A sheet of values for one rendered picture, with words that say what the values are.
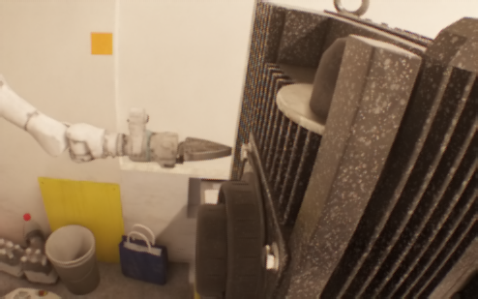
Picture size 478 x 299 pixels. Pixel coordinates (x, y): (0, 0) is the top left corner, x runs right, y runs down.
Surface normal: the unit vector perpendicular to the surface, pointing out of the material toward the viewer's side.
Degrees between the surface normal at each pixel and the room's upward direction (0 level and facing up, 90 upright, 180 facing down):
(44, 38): 90
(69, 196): 87
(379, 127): 90
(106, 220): 87
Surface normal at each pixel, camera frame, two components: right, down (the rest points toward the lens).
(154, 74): 0.11, 0.51
